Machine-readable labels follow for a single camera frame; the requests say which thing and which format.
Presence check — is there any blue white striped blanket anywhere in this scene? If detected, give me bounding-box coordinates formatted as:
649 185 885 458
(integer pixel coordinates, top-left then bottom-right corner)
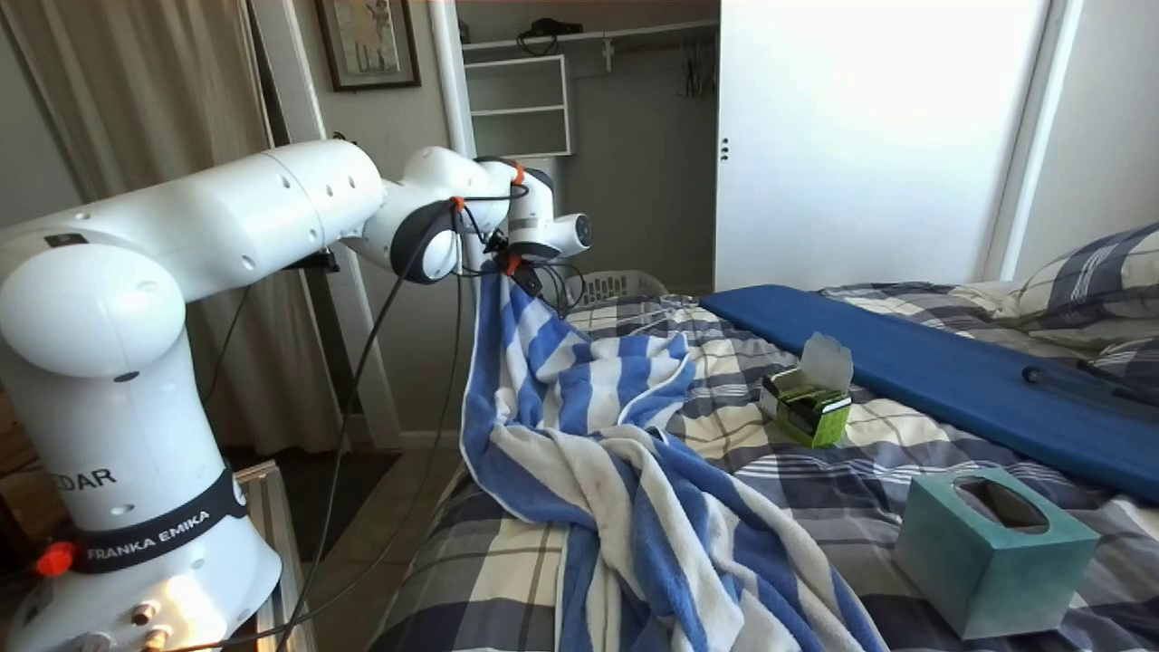
459 276 888 652

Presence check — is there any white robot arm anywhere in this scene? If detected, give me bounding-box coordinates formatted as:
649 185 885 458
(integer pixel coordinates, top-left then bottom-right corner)
0 141 592 652

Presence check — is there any plaid bed cover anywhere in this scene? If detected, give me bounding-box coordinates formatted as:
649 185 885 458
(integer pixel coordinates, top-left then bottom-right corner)
370 304 1159 652

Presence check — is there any white laundry basket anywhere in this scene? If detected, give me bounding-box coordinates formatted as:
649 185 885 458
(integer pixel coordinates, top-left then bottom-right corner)
562 272 666 309

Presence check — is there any white closet shelf unit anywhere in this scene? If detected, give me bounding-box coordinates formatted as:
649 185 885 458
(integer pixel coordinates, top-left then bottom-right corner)
466 53 571 155

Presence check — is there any green white small box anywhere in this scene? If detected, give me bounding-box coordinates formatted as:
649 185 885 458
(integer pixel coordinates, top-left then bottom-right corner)
760 333 856 448

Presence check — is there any white closet door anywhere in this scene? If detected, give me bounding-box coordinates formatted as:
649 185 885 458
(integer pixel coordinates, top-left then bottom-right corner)
713 0 1048 291

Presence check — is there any teal tissue box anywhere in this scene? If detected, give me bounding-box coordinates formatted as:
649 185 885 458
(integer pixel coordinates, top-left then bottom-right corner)
894 468 1100 642

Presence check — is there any beige curtain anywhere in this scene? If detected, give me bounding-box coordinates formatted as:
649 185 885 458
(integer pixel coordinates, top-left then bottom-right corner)
0 0 341 454

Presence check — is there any plaid pillow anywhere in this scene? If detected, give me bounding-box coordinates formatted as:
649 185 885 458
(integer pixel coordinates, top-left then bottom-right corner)
1007 220 1159 403

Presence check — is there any blue ironing board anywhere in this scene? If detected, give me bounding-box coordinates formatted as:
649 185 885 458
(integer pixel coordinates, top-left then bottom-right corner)
708 286 1159 505

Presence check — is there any black camera tripod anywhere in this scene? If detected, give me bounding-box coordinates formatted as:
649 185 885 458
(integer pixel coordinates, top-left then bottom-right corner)
247 0 358 413

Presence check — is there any framed wall picture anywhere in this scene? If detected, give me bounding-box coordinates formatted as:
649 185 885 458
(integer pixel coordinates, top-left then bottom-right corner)
316 0 421 89

